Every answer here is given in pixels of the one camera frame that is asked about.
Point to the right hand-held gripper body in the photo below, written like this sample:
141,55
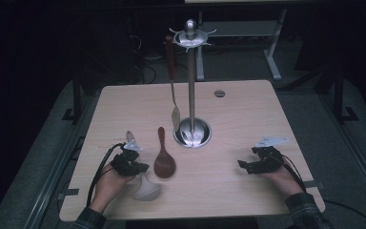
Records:
267,157

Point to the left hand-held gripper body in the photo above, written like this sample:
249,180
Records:
124,160

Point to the beige ladle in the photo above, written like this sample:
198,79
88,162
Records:
147,191

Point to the brown wooden spoon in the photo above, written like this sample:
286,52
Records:
164,163

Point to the steel utensil rack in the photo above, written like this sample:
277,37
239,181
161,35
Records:
192,95

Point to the person's right hand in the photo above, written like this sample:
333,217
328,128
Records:
284,181

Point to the person's left hand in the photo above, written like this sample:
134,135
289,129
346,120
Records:
109,189

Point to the grey tape strip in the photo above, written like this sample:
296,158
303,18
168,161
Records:
68,192
311,184

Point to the grey round table grommet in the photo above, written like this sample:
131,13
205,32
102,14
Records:
219,93

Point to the black metal stand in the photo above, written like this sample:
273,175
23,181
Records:
339,95
76,101

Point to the aluminium rail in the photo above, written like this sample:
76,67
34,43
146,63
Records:
60,152
352,149

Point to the white metal desk frame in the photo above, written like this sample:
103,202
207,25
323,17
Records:
268,47

